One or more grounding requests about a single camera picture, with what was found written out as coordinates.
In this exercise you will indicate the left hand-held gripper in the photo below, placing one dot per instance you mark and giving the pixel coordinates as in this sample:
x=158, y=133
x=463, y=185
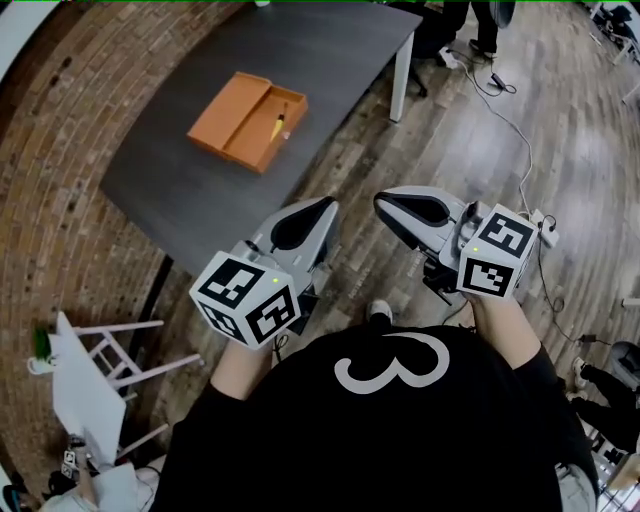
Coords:
x=240, y=295

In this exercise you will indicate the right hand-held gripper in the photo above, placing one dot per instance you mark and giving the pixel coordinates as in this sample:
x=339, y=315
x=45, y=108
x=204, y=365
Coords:
x=495, y=260

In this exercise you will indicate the yellow and black screwdriver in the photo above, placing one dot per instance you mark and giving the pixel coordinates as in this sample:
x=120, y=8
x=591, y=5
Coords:
x=277, y=125

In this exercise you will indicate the orange cardboard box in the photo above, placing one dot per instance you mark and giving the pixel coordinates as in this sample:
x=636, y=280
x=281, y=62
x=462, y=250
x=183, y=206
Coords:
x=225, y=117

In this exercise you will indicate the person's left forearm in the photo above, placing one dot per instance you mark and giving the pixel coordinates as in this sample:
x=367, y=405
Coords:
x=245, y=365

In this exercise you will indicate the person's right forearm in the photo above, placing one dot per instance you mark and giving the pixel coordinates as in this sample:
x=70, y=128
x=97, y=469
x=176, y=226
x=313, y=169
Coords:
x=505, y=330

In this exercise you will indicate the person's white shoe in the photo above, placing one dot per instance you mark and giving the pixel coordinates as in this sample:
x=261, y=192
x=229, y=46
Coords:
x=380, y=311

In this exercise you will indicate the white table leg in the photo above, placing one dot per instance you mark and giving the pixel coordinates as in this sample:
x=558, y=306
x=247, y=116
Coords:
x=401, y=80

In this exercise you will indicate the white power strip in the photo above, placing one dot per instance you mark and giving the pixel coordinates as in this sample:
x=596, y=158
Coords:
x=451, y=57
x=544, y=227

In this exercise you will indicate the black power adapter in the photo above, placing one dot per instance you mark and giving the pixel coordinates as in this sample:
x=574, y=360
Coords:
x=500, y=80

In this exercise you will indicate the person's black printed shirt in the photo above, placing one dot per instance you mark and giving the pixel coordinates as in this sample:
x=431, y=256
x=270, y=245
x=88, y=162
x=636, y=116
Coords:
x=410, y=440

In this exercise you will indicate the grey chair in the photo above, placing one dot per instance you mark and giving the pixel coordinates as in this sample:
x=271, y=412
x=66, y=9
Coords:
x=627, y=365

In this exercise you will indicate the green plant in white cup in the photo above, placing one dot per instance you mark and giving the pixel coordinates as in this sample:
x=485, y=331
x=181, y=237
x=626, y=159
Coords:
x=42, y=350

